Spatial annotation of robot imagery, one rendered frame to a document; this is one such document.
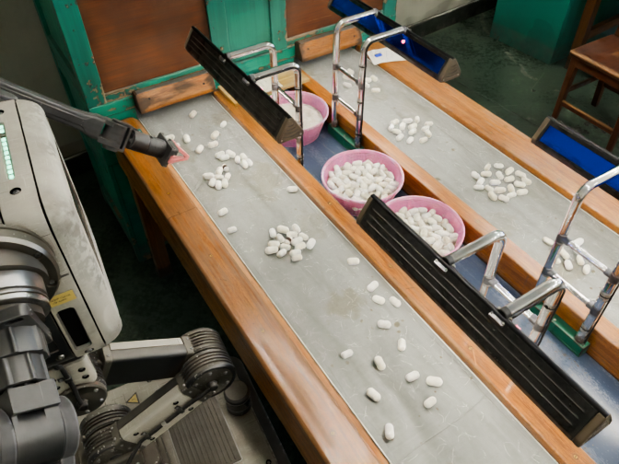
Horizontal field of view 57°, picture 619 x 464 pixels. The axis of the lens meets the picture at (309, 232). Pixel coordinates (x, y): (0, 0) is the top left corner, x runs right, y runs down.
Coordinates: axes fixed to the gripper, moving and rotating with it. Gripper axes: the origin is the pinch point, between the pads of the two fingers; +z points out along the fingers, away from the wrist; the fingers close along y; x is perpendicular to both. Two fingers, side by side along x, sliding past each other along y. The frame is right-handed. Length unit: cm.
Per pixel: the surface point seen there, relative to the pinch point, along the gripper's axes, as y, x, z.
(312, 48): 43, -44, 56
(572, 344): -105, -26, 57
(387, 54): 32, -59, 84
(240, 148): 9.6, -5.4, 24.6
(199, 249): -29.6, 13.5, -1.5
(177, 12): 47, -31, 1
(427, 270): -89, -29, 0
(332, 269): -54, -3, 23
